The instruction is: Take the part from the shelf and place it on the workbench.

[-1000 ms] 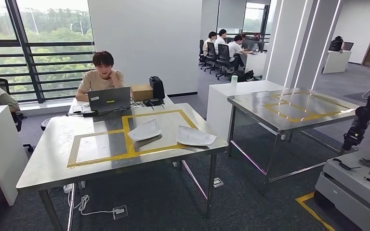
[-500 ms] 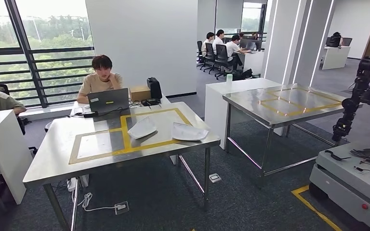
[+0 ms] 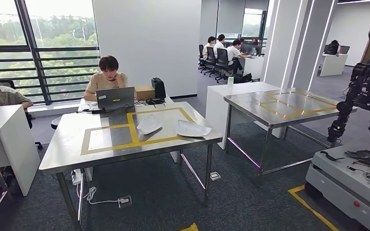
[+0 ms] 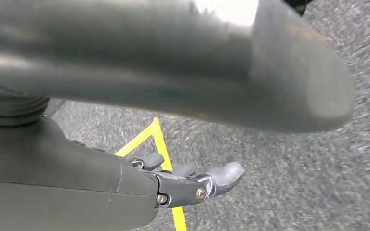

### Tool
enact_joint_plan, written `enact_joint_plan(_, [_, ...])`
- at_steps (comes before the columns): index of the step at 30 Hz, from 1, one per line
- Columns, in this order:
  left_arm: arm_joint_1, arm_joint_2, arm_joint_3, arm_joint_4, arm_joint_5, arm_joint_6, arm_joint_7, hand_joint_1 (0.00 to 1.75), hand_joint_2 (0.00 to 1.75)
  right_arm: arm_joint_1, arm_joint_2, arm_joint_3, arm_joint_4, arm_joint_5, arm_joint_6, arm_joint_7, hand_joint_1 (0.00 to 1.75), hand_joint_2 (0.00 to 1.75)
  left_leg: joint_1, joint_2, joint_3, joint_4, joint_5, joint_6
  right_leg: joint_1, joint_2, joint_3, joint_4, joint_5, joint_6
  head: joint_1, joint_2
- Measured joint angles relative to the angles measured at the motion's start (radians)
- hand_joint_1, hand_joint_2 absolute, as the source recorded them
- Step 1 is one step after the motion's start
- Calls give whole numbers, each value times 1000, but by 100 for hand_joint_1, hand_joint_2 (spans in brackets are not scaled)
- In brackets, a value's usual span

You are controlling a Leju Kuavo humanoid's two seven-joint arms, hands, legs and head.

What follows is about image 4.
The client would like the yellow floor tape marking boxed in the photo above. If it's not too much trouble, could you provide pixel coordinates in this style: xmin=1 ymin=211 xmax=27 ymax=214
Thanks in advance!
xmin=115 ymin=117 xmax=188 ymax=231

